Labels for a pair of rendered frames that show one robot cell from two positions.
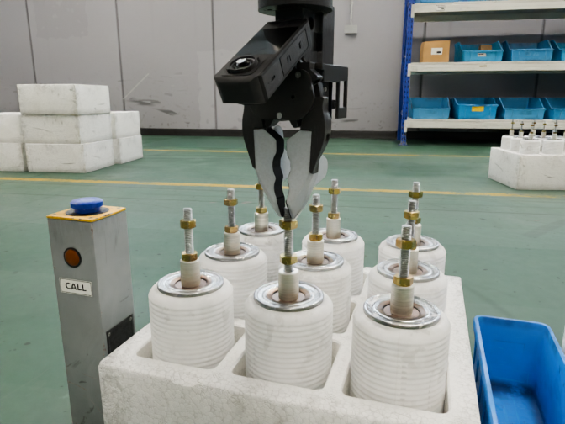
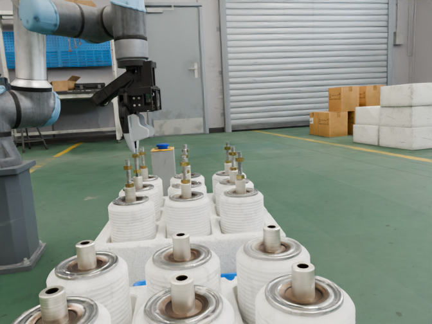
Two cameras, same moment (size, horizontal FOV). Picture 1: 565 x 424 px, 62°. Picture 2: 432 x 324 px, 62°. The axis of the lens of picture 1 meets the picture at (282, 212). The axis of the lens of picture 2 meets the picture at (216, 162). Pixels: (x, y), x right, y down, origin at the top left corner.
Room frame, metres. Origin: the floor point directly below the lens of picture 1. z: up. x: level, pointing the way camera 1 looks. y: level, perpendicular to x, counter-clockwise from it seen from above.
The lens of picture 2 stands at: (0.33, -0.87, 0.44)
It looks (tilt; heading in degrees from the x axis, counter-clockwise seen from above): 9 degrees down; 68
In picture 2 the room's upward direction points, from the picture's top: 3 degrees counter-clockwise
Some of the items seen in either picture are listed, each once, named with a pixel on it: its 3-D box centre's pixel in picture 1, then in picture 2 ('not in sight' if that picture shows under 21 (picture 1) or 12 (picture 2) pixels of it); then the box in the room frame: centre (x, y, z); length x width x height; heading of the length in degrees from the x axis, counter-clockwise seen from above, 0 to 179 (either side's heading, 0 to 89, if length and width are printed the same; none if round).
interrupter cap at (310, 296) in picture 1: (288, 296); (138, 188); (0.47, -0.01, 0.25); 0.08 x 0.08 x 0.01
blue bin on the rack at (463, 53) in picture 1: (477, 52); not in sight; (4.87, -1.94, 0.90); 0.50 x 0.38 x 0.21; 171
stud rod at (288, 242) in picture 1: (288, 242); (136, 164); (0.47, -0.01, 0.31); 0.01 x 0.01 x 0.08
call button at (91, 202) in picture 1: (87, 207); (162, 146); (0.60, 0.26, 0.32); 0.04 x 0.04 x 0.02
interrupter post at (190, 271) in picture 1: (190, 272); (144, 174); (0.50, 0.11, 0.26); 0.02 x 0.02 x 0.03
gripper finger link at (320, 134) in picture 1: (305, 126); (126, 114); (0.45, -0.02, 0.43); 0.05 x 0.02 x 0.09; 59
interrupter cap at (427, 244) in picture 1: (412, 243); (240, 193); (0.66, -0.19, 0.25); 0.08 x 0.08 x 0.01
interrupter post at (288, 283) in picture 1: (288, 284); (137, 182); (0.47, -0.01, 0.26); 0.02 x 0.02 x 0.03
